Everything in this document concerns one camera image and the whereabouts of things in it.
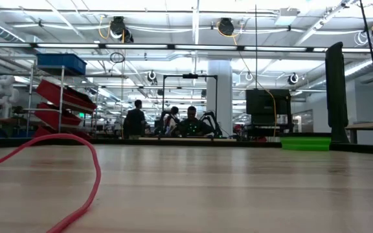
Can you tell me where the red cord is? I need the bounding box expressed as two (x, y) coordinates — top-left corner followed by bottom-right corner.
(0, 133), (102, 233)

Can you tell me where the person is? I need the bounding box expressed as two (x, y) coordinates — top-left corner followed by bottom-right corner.
(172, 105), (214, 139)
(122, 99), (148, 140)
(163, 105), (181, 137)

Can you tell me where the white building column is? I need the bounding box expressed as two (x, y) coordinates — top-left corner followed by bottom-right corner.
(206, 59), (234, 137)

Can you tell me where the black cabinet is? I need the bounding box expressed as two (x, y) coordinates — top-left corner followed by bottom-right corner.
(244, 88), (293, 137)

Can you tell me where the green plastic tray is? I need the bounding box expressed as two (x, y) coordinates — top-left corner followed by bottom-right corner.
(279, 135), (332, 152)

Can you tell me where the metal shelf rack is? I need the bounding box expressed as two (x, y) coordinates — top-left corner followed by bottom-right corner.
(25, 64), (99, 139)

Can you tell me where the red shelf bin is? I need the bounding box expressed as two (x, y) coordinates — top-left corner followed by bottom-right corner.
(33, 102), (83, 131)
(35, 78), (98, 115)
(32, 125), (93, 140)

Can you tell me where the blue storage bin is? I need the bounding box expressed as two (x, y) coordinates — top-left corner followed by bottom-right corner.
(36, 52), (88, 76)

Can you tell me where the wooden top workbench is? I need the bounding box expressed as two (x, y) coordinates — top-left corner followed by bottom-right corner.
(345, 120), (373, 145)

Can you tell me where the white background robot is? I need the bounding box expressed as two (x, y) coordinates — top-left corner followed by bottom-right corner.
(0, 74), (21, 119)

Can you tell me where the black background rig frame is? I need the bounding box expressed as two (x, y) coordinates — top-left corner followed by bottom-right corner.
(161, 72), (219, 139)

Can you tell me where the yellow hanging cable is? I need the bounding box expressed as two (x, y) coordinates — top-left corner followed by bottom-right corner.
(216, 21), (278, 137)

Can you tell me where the hanging black cable loop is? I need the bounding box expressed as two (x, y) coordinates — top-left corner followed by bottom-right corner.
(109, 51), (126, 64)

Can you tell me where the thin black hanging cable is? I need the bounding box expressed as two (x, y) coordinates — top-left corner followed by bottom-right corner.
(254, 5), (258, 90)

